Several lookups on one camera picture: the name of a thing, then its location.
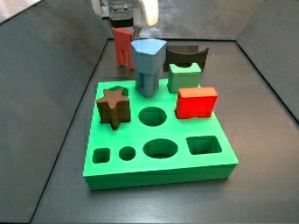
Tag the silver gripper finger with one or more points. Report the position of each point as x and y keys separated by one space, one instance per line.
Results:
x=136 y=32

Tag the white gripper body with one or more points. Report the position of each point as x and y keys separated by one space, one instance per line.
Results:
x=125 y=13

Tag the green shape-sorter board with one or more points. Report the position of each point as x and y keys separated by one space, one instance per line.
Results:
x=155 y=149

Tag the green arch block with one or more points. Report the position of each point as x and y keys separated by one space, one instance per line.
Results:
x=183 y=77

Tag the bright red rectangular block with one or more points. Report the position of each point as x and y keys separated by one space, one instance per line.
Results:
x=195 y=102

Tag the black curved stand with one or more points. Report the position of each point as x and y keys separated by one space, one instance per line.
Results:
x=183 y=55

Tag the blue pentagon-top block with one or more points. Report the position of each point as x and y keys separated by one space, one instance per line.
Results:
x=148 y=59

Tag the red two-legged square-circle block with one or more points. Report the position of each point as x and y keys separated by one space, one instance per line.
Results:
x=123 y=39

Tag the brown star block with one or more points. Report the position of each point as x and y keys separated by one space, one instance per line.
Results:
x=113 y=107

